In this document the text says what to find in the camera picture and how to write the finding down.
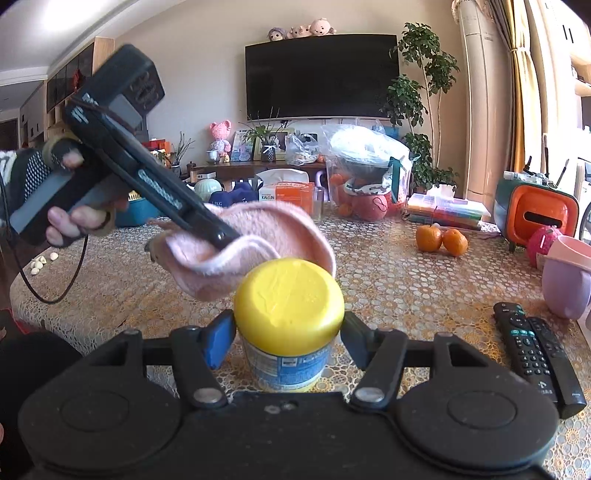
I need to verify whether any pink plush doll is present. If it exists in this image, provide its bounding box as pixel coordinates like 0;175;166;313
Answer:
209;120;233;158

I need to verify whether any black remote control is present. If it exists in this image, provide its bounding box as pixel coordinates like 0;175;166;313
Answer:
526;317;587;420
493;302;562;387

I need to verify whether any large clear plastic bag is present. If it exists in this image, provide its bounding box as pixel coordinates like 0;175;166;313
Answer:
321;122;411;223

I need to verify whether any stack of colourful books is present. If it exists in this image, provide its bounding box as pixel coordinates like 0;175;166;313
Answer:
405;193;493;232

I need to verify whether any red ball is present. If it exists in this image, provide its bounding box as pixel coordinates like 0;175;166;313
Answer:
351;194;393;223

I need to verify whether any wooden television cabinet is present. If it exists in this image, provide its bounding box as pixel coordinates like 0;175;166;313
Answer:
179;159;334;184

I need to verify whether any orange cardboard box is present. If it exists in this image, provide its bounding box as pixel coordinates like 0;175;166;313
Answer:
259;181;316;216

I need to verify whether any picture frame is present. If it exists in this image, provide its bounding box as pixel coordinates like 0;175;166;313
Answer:
231;129;257;162

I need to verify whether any dark blue cap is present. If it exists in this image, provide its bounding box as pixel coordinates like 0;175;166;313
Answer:
209;182;260;206

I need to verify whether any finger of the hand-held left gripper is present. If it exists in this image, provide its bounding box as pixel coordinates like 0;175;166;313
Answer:
185;204;242;253

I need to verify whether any pink round container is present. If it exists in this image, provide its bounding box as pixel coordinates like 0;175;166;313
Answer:
527;226;564;269

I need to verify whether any clear drinking glass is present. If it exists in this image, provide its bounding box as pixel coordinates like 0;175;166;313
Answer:
312;186;330;220

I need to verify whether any blue plastic basket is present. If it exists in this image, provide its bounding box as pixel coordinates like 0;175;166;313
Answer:
115;191;163;228

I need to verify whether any orange mandarin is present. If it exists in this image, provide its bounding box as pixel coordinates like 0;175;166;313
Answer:
442;228;469;258
416;224;444;253

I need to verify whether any pink fluffy cloth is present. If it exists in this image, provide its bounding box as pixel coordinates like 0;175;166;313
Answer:
145;203;337;303

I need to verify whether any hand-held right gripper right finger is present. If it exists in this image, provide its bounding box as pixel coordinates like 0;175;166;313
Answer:
339;311;491;409

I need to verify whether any yellow-lid plastic jar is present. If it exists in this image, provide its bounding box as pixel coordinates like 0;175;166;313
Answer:
233;258;346;393

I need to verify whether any white standing air conditioner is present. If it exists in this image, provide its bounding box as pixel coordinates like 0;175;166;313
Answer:
455;0;520;200

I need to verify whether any group of garlic cloves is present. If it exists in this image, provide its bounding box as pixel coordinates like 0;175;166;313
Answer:
30;251;60;277

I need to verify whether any small white plastic bag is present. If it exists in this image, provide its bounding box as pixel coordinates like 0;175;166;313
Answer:
284;133;320;167

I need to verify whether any person's left hand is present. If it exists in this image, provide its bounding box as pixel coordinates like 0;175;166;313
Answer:
7;138;117;248

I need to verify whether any orange and green tissue box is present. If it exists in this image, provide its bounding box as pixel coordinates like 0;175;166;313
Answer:
493;178;581;253

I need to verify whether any tall green potted tree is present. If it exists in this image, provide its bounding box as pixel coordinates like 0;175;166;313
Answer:
383;22;461;193

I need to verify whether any wooden wall cabinet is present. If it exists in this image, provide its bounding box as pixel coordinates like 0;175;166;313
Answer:
18;37;117;140

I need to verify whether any small potted plant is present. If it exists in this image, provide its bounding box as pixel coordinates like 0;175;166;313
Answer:
240;108;295;162

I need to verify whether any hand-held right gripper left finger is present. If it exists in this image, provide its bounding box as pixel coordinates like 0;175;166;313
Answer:
88;310;237;409

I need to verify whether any black flat television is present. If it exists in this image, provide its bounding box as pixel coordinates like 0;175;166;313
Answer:
245;33;400;121

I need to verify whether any purple cup with pink rim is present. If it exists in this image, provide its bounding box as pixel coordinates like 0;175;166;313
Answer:
542;235;591;320

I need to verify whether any white tissue pack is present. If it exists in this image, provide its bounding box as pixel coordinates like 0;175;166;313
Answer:
256;168;310;190

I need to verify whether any vase with twigs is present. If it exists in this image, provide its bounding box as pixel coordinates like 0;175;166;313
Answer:
170;131;195;168

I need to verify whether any yellow curtain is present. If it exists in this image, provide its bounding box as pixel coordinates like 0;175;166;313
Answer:
501;0;546;175

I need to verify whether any black cable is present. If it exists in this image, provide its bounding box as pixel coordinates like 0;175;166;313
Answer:
0;171;89;305

